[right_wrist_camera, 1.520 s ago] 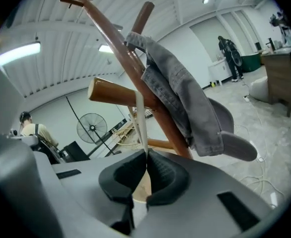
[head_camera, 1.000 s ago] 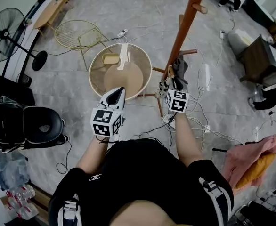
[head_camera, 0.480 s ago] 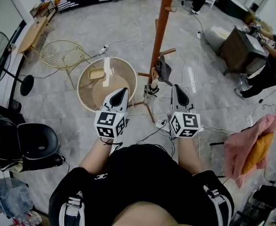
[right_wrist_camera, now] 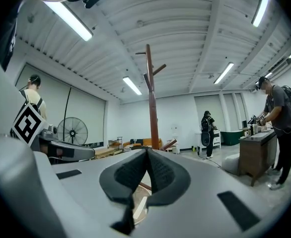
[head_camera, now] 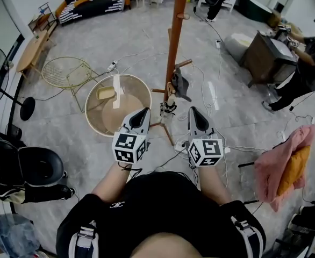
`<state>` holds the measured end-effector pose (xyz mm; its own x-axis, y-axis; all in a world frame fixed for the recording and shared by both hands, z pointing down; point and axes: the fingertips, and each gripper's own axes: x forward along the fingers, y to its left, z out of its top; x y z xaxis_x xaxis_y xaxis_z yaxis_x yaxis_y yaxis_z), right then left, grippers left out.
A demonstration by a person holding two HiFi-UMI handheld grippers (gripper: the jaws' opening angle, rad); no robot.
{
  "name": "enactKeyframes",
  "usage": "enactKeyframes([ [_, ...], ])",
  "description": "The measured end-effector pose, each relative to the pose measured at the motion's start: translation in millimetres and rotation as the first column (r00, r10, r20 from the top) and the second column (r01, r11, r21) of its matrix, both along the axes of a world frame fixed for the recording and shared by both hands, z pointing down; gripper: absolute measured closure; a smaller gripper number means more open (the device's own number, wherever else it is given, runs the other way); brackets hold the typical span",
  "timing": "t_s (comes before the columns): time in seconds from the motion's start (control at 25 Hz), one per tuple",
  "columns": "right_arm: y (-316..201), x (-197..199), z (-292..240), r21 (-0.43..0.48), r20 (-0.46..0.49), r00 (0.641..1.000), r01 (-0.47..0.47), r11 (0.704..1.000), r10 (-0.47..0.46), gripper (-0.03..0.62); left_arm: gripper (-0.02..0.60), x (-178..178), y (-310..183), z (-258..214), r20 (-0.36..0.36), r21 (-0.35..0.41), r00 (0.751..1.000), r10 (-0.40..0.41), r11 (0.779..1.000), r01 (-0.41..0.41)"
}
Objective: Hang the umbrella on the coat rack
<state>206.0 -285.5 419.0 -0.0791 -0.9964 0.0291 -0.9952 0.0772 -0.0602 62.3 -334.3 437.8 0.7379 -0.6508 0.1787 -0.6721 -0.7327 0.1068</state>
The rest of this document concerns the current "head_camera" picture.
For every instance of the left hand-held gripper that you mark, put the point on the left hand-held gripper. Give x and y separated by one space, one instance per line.
128 146

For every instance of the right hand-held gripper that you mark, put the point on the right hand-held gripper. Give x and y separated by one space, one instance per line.
207 150

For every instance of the orange wooden coat stand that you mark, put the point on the orange wooden coat stand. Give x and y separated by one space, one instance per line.
175 36

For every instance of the person's left forearm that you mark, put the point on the person's left forearm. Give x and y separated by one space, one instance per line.
110 183

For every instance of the person's right forearm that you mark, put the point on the person's right forearm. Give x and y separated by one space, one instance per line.
212 183

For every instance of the small metal shelf rack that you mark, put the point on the small metal shelf rack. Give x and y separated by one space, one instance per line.
42 19

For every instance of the white power strip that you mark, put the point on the white power strip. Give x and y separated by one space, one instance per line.
181 147
218 44
112 65

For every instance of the small yellow tray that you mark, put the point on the small yellow tray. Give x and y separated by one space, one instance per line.
106 93

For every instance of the pink padded jacket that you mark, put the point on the pink padded jacket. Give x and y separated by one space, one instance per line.
267 171

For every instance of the person's torso in black shirt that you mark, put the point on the person's torso in black shirt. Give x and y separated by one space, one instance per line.
160 206

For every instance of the grey cap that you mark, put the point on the grey cap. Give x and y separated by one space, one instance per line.
181 86

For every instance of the orange pillow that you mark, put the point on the orange pillow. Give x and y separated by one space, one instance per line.
294 168

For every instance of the dark wooden side cabinet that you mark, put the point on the dark wooden side cabinet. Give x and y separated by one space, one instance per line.
262 60

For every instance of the white shoe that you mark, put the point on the white shoe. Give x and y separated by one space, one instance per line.
292 222

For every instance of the light wooden coffee table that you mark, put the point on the light wooden coffee table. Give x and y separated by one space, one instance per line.
32 52

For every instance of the black and white striped blanket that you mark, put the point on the black and white striped blanket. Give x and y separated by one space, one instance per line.
90 8

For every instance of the clear plastic bag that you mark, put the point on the clear plastic bag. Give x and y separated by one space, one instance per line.
11 235

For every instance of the cardboard box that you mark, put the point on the cardboard box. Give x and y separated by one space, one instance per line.
277 17

